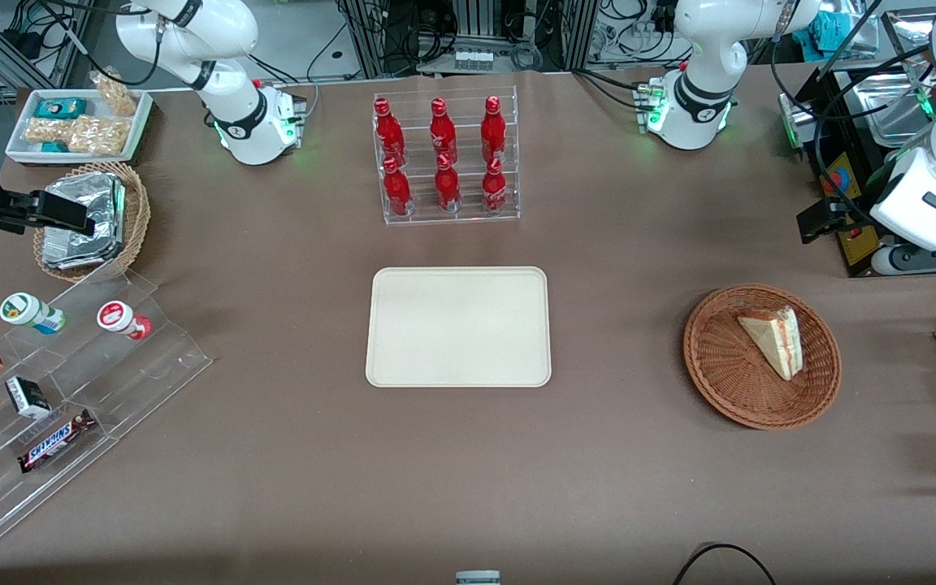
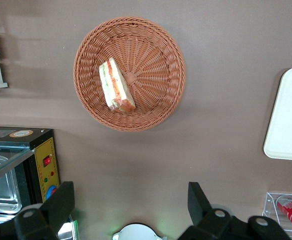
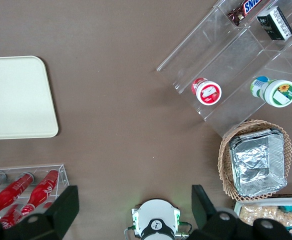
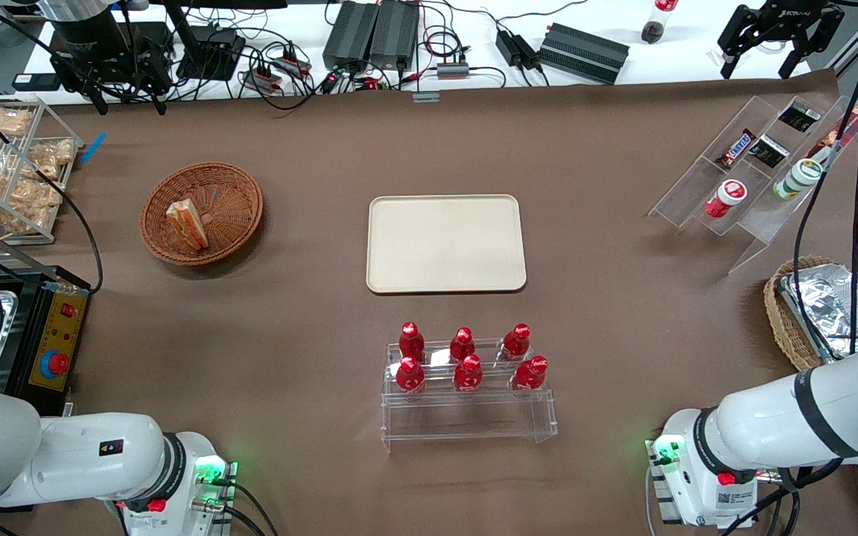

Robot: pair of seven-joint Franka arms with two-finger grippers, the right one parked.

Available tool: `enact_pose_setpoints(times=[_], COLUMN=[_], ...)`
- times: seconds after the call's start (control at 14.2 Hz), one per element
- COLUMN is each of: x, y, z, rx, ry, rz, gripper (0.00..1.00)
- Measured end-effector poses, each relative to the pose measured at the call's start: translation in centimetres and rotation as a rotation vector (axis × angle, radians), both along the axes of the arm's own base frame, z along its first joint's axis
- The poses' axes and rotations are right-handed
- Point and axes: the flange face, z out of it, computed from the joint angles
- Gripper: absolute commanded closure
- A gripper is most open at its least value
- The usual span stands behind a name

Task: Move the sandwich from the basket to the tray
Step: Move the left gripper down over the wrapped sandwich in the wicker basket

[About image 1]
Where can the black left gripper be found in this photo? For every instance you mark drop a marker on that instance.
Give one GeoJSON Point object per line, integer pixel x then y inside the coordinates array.
{"type": "Point", "coordinates": [856, 213]}

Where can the triangular sandwich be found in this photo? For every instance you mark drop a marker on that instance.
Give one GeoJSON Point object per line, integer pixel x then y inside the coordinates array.
{"type": "Point", "coordinates": [778, 341]}

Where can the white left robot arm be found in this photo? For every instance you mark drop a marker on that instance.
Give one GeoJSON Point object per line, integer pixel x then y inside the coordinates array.
{"type": "Point", "coordinates": [704, 97]}

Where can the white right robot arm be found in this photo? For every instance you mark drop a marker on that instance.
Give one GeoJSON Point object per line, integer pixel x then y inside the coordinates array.
{"type": "Point", "coordinates": [232, 106]}

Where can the white snack tray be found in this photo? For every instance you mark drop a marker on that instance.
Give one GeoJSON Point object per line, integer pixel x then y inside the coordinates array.
{"type": "Point", "coordinates": [70, 159]}

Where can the deep tan wicker basket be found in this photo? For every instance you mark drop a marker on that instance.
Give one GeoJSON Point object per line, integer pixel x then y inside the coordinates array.
{"type": "Point", "coordinates": [137, 211]}

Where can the brown round wicker basket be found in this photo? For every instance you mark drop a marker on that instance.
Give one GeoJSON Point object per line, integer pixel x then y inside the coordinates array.
{"type": "Point", "coordinates": [720, 366]}

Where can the beige rectangular tray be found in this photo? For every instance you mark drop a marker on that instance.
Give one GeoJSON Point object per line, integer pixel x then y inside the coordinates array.
{"type": "Point", "coordinates": [435, 341]}

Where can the foil-wrapped packet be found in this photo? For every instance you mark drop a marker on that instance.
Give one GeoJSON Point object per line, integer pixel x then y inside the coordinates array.
{"type": "Point", "coordinates": [82, 195]}
{"type": "Point", "coordinates": [78, 253]}

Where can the red emergency stop button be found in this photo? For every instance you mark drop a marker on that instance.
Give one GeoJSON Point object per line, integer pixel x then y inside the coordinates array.
{"type": "Point", "coordinates": [839, 181]}

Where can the clear bag of crackers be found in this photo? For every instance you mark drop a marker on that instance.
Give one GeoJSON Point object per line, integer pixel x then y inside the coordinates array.
{"type": "Point", "coordinates": [116, 93]}
{"type": "Point", "coordinates": [98, 136]}
{"type": "Point", "coordinates": [49, 130]}

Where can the black food warmer appliance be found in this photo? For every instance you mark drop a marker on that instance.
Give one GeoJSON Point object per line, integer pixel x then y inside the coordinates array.
{"type": "Point", "coordinates": [829, 122]}

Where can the green-lid yogurt cup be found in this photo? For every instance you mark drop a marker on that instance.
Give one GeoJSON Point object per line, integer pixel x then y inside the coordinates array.
{"type": "Point", "coordinates": [29, 313]}

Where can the teal snack box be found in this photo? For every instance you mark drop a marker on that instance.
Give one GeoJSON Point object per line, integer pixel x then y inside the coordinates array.
{"type": "Point", "coordinates": [62, 107]}

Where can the red-lid yogurt cup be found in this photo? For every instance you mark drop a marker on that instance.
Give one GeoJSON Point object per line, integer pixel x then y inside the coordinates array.
{"type": "Point", "coordinates": [120, 318]}

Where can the steel food pan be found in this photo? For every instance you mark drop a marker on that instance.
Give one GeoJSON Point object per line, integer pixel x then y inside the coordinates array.
{"type": "Point", "coordinates": [882, 106]}

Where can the small black white box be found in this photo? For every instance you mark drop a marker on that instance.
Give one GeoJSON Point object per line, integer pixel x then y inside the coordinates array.
{"type": "Point", "coordinates": [28, 398]}

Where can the clear acrylic tiered stand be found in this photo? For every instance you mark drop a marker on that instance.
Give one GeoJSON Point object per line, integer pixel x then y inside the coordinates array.
{"type": "Point", "coordinates": [151, 382]}

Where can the Snickers chocolate bar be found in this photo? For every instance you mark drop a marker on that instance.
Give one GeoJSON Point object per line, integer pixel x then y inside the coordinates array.
{"type": "Point", "coordinates": [56, 443]}

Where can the red cola bottle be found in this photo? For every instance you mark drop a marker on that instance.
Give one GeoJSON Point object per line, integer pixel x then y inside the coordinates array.
{"type": "Point", "coordinates": [443, 134]}
{"type": "Point", "coordinates": [494, 191]}
{"type": "Point", "coordinates": [447, 187]}
{"type": "Point", "coordinates": [396, 191]}
{"type": "Point", "coordinates": [493, 130]}
{"type": "Point", "coordinates": [389, 134]}

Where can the clear acrylic bottle rack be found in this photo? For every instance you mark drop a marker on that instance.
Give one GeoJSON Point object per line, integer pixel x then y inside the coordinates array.
{"type": "Point", "coordinates": [472, 219]}

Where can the white power strip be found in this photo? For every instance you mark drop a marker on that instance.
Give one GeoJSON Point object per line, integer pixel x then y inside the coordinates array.
{"type": "Point", "coordinates": [472, 58]}

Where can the small grey device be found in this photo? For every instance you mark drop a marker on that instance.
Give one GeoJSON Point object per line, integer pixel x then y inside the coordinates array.
{"type": "Point", "coordinates": [478, 578]}

